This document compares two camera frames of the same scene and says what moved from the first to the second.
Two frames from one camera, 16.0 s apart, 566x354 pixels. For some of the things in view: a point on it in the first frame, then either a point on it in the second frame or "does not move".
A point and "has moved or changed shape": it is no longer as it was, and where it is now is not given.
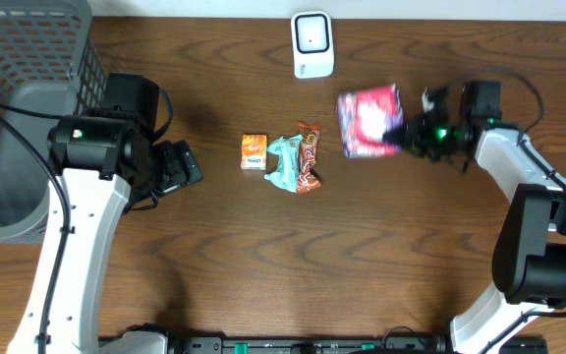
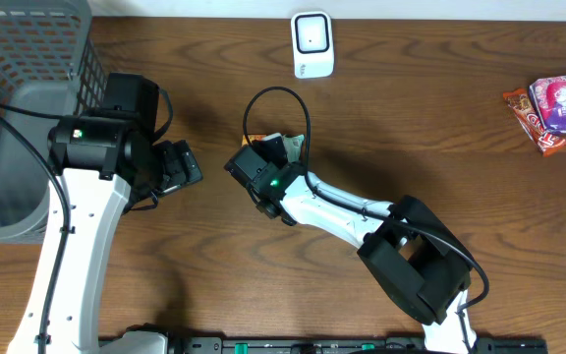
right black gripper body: x=416 y=136 → x=273 y=147
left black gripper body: x=180 y=164 does not move
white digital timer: x=312 y=44 does not move
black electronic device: x=353 y=345 does not move
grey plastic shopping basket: x=44 y=54 does not move
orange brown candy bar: x=308 y=180 has moved or changed shape
